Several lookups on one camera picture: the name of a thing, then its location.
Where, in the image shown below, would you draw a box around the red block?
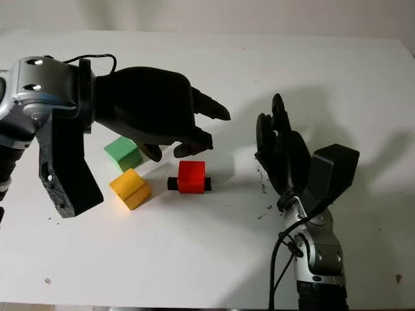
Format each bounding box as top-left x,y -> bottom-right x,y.
178,160 -> 206,195

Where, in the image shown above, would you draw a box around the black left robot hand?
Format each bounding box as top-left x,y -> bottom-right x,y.
93,66 -> 232,163

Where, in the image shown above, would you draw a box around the yellow block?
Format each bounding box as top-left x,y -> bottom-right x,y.
108,168 -> 153,211

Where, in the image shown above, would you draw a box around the green block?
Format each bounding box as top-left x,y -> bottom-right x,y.
103,135 -> 143,172

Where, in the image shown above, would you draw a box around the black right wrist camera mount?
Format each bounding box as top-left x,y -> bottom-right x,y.
300,144 -> 361,216

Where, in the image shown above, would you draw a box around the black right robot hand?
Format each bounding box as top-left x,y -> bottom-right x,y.
255,93 -> 313,198

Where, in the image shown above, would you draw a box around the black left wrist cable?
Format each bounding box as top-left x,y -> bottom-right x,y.
63,53 -> 117,77

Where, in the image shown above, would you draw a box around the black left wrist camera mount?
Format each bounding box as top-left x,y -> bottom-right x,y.
38,109 -> 104,218

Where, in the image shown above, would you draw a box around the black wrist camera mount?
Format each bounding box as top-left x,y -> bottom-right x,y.
300,144 -> 361,216
38,109 -> 104,218

